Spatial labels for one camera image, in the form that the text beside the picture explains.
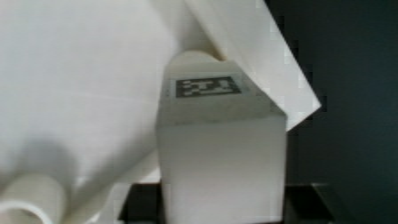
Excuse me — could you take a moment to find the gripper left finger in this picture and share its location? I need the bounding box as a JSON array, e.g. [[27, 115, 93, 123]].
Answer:
[[121, 184, 162, 224]]

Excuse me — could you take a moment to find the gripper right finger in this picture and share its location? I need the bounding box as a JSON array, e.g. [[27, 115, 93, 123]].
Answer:
[[283, 183, 356, 224]]

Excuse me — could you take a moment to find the white table leg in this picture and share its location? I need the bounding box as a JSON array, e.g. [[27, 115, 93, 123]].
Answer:
[[157, 51, 287, 224]]

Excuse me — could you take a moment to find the white square table top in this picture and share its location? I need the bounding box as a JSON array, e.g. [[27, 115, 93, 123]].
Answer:
[[0, 0, 320, 224]]

